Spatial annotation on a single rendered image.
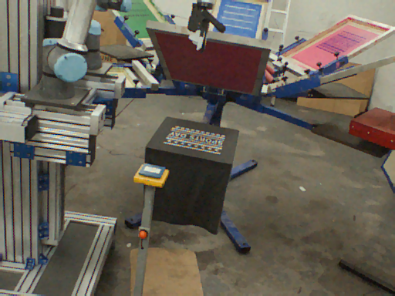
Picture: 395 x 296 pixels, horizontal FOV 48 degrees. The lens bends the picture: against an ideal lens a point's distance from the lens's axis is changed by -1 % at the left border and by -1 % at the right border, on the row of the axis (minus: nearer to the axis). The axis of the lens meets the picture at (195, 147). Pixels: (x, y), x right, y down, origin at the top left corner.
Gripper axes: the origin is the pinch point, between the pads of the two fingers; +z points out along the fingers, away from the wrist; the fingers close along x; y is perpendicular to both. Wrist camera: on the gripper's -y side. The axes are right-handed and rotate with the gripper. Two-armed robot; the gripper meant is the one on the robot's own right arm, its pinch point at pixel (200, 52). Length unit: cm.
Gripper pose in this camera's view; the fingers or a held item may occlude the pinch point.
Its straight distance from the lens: 192.9
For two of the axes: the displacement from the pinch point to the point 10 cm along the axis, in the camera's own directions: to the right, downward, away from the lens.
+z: -1.8, 9.8, 1.2
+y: -9.8, -2.0, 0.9
